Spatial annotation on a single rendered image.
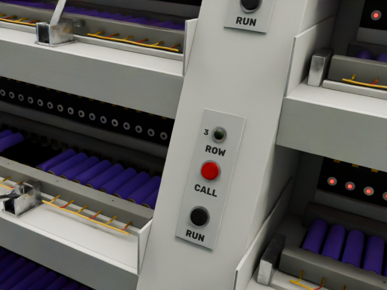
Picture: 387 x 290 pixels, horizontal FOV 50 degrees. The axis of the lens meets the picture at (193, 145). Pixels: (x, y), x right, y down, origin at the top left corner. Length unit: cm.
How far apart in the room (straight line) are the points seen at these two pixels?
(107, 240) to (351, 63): 31
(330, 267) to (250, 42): 23
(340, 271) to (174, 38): 29
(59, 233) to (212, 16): 28
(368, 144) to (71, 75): 30
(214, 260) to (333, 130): 15
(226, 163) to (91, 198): 19
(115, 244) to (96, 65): 19
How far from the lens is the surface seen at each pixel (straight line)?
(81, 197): 51
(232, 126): 37
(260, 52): 37
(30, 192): 52
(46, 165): 59
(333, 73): 43
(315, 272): 44
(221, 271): 39
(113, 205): 48
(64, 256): 48
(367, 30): 54
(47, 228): 50
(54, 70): 49
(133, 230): 47
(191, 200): 39
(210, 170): 37
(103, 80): 45
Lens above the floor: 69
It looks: 5 degrees down
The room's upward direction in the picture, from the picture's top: 13 degrees clockwise
